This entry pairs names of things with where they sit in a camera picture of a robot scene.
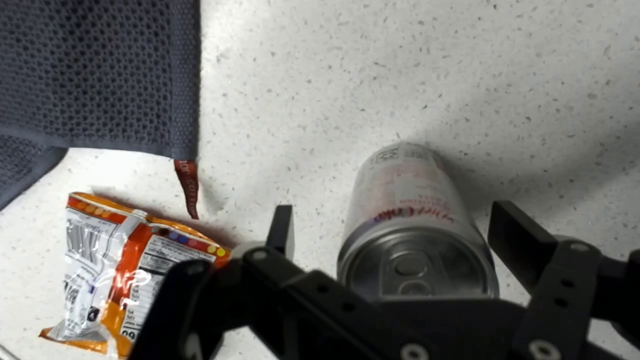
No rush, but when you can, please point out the orange white snack packet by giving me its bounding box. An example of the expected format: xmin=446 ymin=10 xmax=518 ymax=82
xmin=38 ymin=191 xmax=234 ymax=360

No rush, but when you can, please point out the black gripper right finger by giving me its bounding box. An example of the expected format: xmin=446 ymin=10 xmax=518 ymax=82
xmin=489 ymin=201 xmax=640 ymax=360

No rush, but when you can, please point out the silver drink can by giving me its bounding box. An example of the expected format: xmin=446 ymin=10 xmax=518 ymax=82
xmin=337 ymin=140 xmax=500 ymax=305

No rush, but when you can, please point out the dark blue cloth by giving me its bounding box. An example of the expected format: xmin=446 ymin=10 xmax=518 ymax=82
xmin=0 ymin=0 xmax=204 ymax=220

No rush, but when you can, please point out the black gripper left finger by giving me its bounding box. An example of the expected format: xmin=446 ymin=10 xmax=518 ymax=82
xmin=128 ymin=205 xmax=316 ymax=360

